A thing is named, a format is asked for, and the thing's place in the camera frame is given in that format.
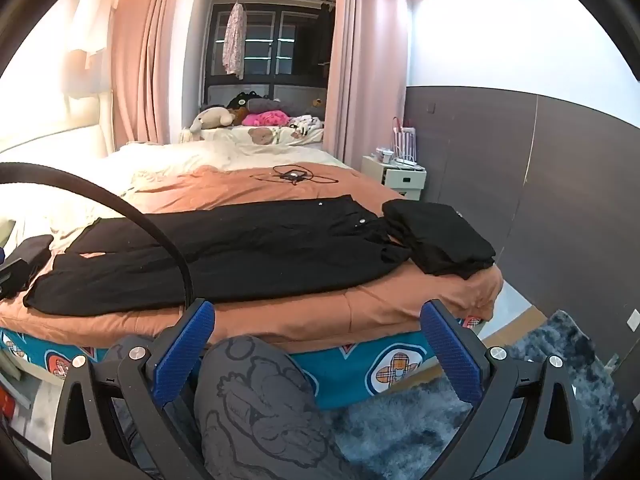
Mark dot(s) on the folded black and striped clothes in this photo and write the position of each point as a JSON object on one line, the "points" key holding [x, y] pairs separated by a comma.
{"points": [[37, 255]]}

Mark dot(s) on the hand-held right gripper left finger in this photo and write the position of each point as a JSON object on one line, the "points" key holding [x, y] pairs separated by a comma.
{"points": [[185, 355]]}

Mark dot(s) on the small white jar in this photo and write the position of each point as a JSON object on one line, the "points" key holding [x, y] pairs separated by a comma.
{"points": [[384, 155]]}

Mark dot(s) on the hanging floral garment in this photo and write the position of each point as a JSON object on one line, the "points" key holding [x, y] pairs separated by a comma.
{"points": [[234, 40]]}

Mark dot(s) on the cream duvet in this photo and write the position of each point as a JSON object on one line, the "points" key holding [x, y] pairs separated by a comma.
{"points": [[175, 160]]}

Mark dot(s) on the black plush toy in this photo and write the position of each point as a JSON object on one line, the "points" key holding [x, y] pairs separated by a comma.
{"points": [[245, 100]]}

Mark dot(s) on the pink plush toy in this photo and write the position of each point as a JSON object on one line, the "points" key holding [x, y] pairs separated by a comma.
{"points": [[265, 119]]}

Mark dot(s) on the orange blanket bed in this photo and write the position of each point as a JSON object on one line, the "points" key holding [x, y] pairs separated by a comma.
{"points": [[350, 365], [300, 310]]}

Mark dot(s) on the white nightstand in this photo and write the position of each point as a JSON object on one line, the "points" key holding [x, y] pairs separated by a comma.
{"points": [[400, 180]]}

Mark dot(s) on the grey cushion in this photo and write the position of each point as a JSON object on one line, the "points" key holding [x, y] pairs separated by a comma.
{"points": [[270, 104]]}

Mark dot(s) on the folded black clothes pile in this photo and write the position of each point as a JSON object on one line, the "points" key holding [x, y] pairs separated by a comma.
{"points": [[440, 240]]}

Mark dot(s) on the black pants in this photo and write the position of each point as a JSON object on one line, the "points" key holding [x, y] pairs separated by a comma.
{"points": [[250, 245]]}

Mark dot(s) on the dark glass window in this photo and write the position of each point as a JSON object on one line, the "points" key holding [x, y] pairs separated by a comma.
{"points": [[295, 35]]}

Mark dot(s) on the pink curtain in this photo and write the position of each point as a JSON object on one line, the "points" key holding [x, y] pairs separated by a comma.
{"points": [[360, 60], [150, 60]]}

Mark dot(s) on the person's leg grey printed trousers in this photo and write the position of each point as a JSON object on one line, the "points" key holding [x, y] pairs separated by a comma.
{"points": [[250, 410]]}

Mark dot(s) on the bear print cream cover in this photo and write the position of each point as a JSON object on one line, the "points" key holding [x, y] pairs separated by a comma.
{"points": [[260, 136]]}

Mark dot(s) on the blue-grey shaggy rug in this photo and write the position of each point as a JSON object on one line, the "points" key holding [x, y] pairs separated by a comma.
{"points": [[400, 435]]}

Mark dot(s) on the white wall socket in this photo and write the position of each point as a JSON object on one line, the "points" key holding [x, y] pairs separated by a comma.
{"points": [[634, 321]]}

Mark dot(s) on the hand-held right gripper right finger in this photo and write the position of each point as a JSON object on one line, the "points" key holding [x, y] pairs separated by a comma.
{"points": [[450, 355]]}

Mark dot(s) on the beige plush toy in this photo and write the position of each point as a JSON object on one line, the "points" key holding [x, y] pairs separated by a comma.
{"points": [[215, 117]]}

